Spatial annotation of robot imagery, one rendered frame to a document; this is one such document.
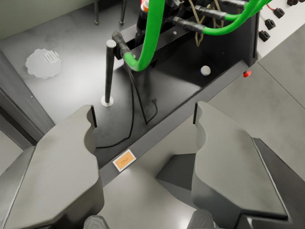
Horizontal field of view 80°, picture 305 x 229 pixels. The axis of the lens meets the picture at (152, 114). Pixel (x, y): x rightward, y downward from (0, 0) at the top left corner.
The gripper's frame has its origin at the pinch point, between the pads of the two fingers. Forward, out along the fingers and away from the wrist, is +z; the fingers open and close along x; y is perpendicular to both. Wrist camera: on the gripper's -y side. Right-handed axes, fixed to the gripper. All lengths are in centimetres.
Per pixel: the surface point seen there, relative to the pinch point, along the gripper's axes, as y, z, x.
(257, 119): 89, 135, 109
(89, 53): 8, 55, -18
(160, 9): -5.6, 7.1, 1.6
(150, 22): -4.6, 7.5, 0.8
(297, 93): 77, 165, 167
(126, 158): 26.4, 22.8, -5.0
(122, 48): 0.1, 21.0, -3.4
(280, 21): -1, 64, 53
